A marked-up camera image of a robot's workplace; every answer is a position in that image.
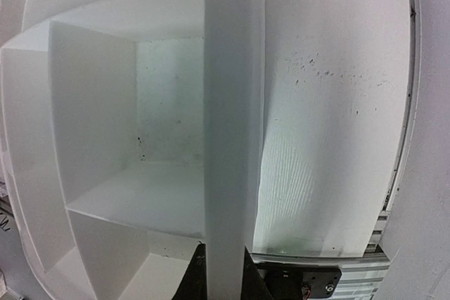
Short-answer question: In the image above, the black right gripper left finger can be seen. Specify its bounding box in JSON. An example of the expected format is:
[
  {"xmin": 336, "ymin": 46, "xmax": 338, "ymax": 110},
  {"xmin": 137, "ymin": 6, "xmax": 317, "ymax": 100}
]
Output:
[{"xmin": 174, "ymin": 243, "xmax": 207, "ymax": 300}]

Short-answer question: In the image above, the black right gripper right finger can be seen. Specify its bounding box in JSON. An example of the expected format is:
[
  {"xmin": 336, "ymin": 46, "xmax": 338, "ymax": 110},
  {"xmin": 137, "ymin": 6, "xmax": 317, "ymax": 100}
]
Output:
[{"xmin": 240, "ymin": 248, "xmax": 274, "ymax": 300}]

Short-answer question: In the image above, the white drawer desk organizer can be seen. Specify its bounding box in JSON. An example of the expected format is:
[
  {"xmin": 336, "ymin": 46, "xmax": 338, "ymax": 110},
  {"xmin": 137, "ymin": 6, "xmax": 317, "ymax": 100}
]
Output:
[{"xmin": 1, "ymin": 0, "xmax": 416, "ymax": 299}]

